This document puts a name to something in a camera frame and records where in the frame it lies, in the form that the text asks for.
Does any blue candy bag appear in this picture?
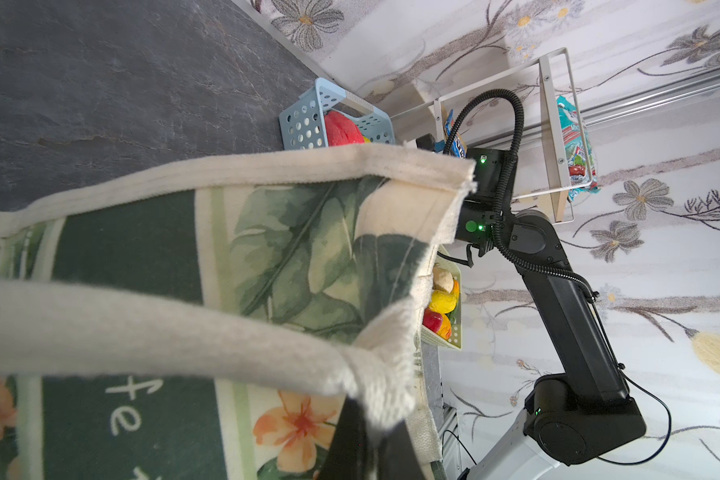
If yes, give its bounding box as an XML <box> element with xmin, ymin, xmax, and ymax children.
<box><xmin>443</xmin><ymin>109</ymin><xmax>467</xmax><ymax>158</ymax></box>

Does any white garlic bulb toy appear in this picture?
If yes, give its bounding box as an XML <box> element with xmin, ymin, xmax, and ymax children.
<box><xmin>432</xmin><ymin>265</ymin><xmax>455</xmax><ymax>294</ymax></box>

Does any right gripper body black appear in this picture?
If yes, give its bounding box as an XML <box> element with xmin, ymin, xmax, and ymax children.
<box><xmin>456</xmin><ymin>148</ymin><xmax>511</xmax><ymax>246</ymax></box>

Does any canvas tote bag floral print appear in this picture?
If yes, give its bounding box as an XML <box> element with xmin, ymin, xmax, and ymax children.
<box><xmin>0</xmin><ymin>144</ymin><xmax>473</xmax><ymax>479</ymax></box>

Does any yellow lemon toy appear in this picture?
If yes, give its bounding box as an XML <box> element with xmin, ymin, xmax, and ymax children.
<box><xmin>428</xmin><ymin>290</ymin><xmax>459</xmax><ymax>314</ymax></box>

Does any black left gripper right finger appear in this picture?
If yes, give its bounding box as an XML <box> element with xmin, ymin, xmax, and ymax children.
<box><xmin>377</xmin><ymin>421</ymin><xmax>425</xmax><ymax>480</ymax></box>

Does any teal snack packet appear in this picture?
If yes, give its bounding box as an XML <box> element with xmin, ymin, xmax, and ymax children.
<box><xmin>557</xmin><ymin>96</ymin><xmax>599</xmax><ymax>202</ymax></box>

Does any green plastic basket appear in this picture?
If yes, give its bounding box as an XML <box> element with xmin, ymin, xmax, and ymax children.
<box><xmin>421</xmin><ymin>246</ymin><xmax>463</xmax><ymax>351</ymax></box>

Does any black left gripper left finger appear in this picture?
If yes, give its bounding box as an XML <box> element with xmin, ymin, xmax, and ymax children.
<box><xmin>317</xmin><ymin>399</ymin><xmax>372</xmax><ymax>480</ymax></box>

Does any red bell pepper toy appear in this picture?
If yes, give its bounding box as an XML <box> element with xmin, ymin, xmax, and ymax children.
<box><xmin>324</xmin><ymin>111</ymin><xmax>365</xmax><ymax>147</ymax></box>

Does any blue plastic basket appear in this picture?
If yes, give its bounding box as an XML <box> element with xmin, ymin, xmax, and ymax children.
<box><xmin>279</xmin><ymin>78</ymin><xmax>396</xmax><ymax>150</ymax></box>

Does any orange mango toy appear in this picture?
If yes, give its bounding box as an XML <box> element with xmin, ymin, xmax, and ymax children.
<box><xmin>436</xmin><ymin>314</ymin><xmax>452</xmax><ymax>341</ymax></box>

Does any white wire wooden shelf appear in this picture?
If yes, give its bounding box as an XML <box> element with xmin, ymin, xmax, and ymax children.
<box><xmin>389</xmin><ymin>47</ymin><xmax>595</xmax><ymax>224</ymax></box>

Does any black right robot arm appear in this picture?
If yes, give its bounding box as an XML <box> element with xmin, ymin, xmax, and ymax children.
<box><xmin>382</xmin><ymin>147</ymin><xmax>646</xmax><ymax>479</ymax></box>

